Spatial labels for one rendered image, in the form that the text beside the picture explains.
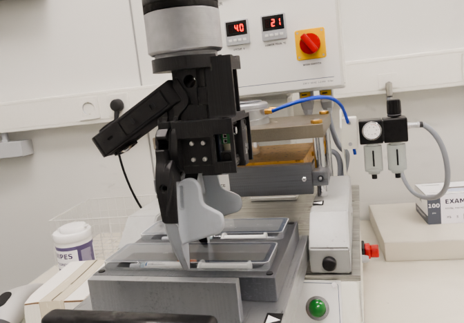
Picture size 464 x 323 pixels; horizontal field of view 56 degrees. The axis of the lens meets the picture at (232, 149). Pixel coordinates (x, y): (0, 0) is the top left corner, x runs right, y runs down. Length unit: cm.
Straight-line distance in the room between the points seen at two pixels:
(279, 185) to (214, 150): 25
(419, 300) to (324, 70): 46
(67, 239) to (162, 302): 66
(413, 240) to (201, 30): 78
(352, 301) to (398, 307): 31
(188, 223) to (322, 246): 20
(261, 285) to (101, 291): 15
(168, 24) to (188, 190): 16
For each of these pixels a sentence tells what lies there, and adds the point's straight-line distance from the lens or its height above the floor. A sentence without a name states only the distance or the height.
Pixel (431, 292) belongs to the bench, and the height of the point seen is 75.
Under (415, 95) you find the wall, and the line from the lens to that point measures 133.
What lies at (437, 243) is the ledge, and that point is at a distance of 108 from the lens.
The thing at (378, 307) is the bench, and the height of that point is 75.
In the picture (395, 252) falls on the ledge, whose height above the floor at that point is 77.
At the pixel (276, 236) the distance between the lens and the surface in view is 52.
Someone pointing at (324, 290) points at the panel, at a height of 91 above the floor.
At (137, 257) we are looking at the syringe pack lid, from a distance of 51.
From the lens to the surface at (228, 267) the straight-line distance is 45.
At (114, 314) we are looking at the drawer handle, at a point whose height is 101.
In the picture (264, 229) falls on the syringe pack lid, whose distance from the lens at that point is 54.
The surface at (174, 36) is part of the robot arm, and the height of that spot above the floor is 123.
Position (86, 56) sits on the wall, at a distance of 149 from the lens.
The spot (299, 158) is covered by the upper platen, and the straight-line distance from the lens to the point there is 67.
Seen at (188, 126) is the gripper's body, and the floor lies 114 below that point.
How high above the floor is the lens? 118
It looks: 8 degrees down
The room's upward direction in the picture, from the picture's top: 6 degrees counter-clockwise
